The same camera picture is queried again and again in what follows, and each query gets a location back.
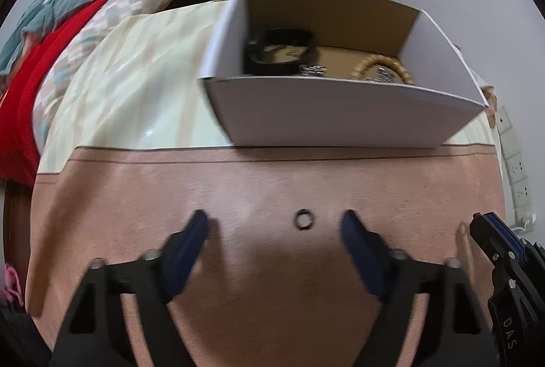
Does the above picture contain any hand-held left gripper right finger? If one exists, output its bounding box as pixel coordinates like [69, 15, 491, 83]
[339, 209, 501, 367]

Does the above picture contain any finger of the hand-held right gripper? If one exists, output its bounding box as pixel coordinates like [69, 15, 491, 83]
[469, 213, 514, 263]
[485, 212, 531, 257]

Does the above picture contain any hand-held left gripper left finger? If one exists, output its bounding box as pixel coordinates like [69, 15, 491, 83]
[51, 209, 209, 367]

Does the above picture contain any small black ring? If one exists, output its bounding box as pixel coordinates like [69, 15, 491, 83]
[294, 209, 314, 230]

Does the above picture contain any cardboard box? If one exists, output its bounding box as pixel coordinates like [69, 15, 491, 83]
[198, 0, 490, 148]

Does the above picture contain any wooden bead bracelet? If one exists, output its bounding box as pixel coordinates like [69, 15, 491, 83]
[348, 55, 415, 85]

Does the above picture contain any black smart band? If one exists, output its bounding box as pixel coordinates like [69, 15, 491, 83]
[244, 28, 318, 77]

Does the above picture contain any pink and striped tablecloth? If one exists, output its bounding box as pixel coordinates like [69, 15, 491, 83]
[26, 0, 507, 367]

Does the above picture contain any white power strip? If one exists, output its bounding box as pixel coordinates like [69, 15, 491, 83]
[496, 105, 533, 223]

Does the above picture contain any pink hanger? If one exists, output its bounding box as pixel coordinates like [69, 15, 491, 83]
[0, 262, 22, 304]

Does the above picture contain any red floral blanket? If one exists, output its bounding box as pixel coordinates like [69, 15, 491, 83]
[0, 0, 214, 187]

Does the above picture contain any white charger with cable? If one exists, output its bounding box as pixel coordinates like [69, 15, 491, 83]
[509, 214, 538, 232]

